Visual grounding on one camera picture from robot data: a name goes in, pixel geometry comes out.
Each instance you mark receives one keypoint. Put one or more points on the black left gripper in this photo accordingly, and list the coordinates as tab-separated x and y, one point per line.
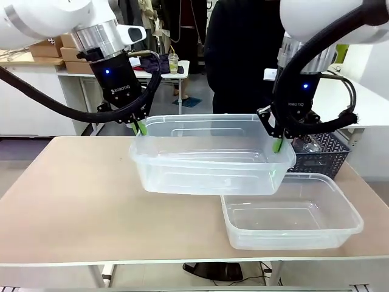
117	80

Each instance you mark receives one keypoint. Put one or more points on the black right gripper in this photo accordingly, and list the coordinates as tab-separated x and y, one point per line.
304	97

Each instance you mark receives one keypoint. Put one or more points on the large clear plastic bin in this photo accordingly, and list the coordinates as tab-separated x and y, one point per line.
212	178

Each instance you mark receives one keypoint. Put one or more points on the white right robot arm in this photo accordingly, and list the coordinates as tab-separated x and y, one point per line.
307	15

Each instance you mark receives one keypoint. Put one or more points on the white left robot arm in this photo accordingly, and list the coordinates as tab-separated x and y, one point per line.
45	15

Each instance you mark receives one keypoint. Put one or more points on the dark grey woven basket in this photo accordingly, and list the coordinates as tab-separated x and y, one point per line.
322	161

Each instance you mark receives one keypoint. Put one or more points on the clear plastic bottle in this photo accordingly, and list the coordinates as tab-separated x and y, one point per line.
310	148

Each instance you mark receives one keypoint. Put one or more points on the teal slipper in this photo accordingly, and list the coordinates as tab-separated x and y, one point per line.
187	102

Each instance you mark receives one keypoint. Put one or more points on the dark crumpled cloth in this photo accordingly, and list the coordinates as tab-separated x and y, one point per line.
152	64

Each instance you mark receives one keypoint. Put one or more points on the plastic cup with drink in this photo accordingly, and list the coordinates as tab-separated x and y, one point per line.
173	64

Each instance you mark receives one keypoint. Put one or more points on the white background table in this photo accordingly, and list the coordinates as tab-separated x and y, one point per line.
73	76

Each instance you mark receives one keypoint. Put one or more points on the brown cardboard box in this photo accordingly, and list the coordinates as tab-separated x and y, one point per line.
77	67
68	40
45	49
71	54

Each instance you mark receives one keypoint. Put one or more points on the person in black top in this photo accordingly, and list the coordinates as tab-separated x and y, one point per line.
243	45

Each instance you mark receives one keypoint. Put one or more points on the lime green panel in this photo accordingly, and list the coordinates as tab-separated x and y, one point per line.
342	53

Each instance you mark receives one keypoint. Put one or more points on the white desk cabinet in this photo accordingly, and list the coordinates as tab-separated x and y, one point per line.
30	91

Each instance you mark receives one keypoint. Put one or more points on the black floor base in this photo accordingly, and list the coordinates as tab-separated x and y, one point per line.
212	270

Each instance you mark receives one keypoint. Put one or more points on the white table leg frame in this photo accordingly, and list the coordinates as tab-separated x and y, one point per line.
108	275

